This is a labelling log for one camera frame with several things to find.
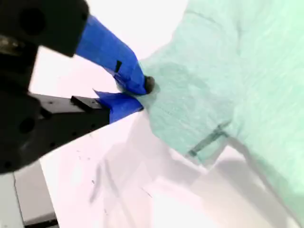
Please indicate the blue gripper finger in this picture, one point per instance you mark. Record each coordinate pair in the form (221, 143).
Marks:
(71, 118)
(107, 47)

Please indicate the pale green T-shirt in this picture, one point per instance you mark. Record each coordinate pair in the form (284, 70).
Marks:
(237, 71)

